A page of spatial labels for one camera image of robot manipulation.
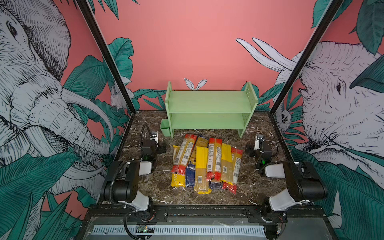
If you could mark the small yellow pasta bag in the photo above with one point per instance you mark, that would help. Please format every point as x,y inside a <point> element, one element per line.
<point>202,142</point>

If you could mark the yellow orange spaghetti bag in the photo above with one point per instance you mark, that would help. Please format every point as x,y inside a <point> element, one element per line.
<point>227,164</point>

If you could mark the red spaghetti bag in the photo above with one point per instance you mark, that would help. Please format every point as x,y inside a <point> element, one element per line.
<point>237,161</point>
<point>184,153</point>
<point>214,159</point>

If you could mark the black frame post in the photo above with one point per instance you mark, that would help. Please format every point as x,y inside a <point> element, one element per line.
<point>97,34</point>
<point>320,30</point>

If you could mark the blue Ankara spaghetti bag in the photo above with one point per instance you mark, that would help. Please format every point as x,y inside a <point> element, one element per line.
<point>216,185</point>

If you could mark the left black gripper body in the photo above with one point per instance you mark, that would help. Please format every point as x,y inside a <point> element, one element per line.
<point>160,149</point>

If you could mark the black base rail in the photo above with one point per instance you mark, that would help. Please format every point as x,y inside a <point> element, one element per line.
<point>163,213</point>

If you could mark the right black frame post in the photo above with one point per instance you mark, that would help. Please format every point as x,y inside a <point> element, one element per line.
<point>320,30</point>

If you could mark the yellow Tatime spaghetti bag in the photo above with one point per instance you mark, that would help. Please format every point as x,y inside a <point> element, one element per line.
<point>178,181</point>

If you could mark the white slotted cable duct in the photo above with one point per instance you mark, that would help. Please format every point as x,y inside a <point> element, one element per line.
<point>196,230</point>

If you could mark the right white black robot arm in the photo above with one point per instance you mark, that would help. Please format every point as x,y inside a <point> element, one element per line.
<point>303,183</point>

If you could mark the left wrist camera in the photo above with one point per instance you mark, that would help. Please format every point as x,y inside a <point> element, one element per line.
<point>155,137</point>

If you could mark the long yellow spaghetti bag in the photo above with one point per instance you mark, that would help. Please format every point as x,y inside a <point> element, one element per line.
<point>201,182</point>

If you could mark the small green side cup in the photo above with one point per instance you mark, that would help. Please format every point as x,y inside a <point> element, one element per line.
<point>165,127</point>

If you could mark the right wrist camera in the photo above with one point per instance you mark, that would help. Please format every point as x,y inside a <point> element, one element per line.
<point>258,142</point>

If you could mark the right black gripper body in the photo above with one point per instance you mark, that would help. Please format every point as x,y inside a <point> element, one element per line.
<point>251,149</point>

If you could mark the blue Barilla spaghetti box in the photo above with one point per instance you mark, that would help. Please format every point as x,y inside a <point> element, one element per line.
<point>190,171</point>

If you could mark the green two-tier shelf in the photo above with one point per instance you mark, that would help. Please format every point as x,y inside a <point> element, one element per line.
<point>210,110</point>

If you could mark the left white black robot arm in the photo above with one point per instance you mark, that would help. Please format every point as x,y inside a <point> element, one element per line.
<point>121,186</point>

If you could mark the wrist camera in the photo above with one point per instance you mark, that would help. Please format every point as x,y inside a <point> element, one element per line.
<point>155,137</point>
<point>258,142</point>

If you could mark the left black frame post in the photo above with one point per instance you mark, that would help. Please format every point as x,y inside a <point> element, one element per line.
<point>97,34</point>

